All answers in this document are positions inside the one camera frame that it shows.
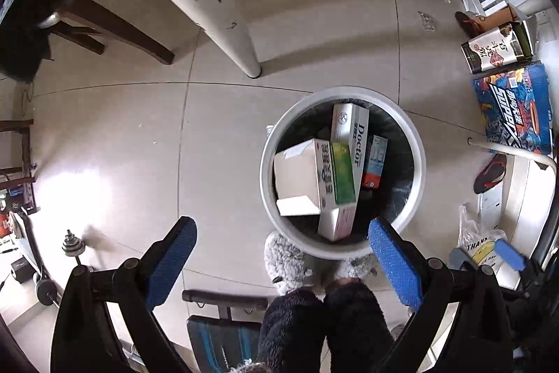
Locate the person's right leg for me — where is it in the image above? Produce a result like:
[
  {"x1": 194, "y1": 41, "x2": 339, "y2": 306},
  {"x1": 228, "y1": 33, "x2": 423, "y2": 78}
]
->
[{"x1": 323, "y1": 279, "x2": 396, "y2": 373}]

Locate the silver blister pack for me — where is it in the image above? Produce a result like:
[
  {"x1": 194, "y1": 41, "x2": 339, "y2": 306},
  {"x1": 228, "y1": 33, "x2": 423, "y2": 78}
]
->
[{"x1": 417, "y1": 10, "x2": 437, "y2": 33}]

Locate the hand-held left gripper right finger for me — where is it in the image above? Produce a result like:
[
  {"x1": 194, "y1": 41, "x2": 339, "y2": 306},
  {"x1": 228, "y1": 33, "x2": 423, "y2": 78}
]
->
[{"x1": 368, "y1": 217, "x2": 517, "y2": 373}]

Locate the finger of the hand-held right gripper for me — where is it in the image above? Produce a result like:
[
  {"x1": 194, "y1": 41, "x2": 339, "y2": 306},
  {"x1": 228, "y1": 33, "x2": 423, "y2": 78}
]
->
[
  {"x1": 450, "y1": 248, "x2": 479, "y2": 270},
  {"x1": 494, "y1": 239, "x2": 543, "y2": 292}
]

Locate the white yellow plastic bag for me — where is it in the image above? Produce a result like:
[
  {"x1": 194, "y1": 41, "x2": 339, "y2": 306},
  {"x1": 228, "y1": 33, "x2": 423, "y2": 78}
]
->
[{"x1": 458, "y1": 203, "x2": 509, "y2": 269}]

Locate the metal dumbbell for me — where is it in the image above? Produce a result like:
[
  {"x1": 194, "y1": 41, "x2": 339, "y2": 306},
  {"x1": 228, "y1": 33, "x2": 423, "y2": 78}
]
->
[{"x1": 34, "y1": 229, "x2": 90, "y2": 308}]

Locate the white green medicine box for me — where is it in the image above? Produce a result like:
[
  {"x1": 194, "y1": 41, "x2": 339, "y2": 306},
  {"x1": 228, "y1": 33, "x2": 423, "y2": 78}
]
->
[{"x1": 273, "y1": 138, "x2": 358, "y2": 217}]

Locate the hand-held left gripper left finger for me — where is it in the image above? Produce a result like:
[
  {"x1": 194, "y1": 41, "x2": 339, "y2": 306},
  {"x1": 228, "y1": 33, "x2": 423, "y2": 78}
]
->
[{"x1": 50, "y1": 216, "x2": 198, "y2": 373}]

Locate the person's left leg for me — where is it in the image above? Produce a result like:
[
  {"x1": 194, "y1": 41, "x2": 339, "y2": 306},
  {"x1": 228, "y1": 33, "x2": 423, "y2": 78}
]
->
[{"x1": 255, "y1": 288, "x2": 328, "y2": 373}]

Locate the red black sandal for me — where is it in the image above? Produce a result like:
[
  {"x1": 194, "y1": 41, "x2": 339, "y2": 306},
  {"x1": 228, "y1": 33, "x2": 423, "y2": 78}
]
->
[{"x1": 474, "y1": 152, "x2": 508, "y2": 194}]

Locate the wooden shelf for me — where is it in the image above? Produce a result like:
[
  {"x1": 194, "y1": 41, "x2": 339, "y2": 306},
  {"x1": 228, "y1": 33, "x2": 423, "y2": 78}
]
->
[{"x1": 0, "y1": 119, "x2": 39, "y2": 216}]

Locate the small brown cardboard box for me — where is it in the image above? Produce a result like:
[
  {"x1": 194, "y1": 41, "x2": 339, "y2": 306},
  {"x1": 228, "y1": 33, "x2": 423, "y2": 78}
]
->
[{"x1": 478, "y1": 3, "x2": 529, "y2": 35}]

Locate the round white trash bin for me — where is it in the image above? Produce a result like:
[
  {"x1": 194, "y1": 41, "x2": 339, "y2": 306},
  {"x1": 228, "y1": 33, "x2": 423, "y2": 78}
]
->
[{"x1": 260, "y1": 87, "x2": 426, "y2": 261}]

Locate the white metal tube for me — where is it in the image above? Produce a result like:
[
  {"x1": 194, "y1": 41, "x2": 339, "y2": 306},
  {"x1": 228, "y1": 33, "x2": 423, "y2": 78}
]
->
[{"x1": 468, "y1": 136, "x2": 559, "y2": 173}]

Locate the white panel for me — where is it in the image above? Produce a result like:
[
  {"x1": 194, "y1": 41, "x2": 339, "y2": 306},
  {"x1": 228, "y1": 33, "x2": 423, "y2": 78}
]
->
[{"x1": 478, "y1": 163, "x2": 546, "y2": 290}]

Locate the brown slipper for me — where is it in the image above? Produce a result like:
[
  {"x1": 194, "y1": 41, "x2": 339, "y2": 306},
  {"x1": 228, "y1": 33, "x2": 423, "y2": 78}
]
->
[{"x1": 454, "y1": 9, "x2": 483, "y2": 37}]

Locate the long white toothpaste box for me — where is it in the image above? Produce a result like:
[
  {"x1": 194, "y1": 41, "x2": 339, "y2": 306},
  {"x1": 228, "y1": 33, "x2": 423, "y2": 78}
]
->
[{"x1": 317, "y1": 103, "x2": 370, "y2": 242}]

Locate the dark green printed box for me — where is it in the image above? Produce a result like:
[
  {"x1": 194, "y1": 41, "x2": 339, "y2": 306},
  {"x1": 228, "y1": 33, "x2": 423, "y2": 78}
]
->
[{"x1": 460, "y1": 21, "x2": 536, "y2": 74}]

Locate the small blue white carton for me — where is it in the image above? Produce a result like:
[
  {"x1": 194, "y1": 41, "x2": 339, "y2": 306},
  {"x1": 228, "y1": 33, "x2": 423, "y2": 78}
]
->
[{"x1": 360, "y1": 135, "x2": 389, "y2": 188}]

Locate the blue printed carton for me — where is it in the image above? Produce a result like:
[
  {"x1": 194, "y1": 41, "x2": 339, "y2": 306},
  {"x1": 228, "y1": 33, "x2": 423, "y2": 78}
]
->
[{"x1": 472, "y1": 60, "x2": 554, "y2": 157}]

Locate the person's leg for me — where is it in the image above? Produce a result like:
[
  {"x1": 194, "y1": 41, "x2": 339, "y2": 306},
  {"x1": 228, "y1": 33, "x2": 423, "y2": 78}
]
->
[
  {"x1": 255, "y1": 288, "x2": 328, "y2": 373},
  {"x1": 323, "y1": 279, "x2": 396, "y2": 373}
]

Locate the wooden chair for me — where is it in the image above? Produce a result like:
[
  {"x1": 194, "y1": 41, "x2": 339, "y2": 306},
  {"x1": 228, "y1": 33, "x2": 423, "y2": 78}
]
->
[{"x1": 37, "y1": 0, "x2": 175, "y2": 65}]

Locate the grey fuzzy slipper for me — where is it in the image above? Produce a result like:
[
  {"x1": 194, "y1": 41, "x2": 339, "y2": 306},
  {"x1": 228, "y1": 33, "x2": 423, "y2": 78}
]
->
[
  {"x1": 334, "y1": 255, "x2": 378, "y2": 284},
  {"x1": 264, "y1": 231, "x2": 324, "y2": 295}
]

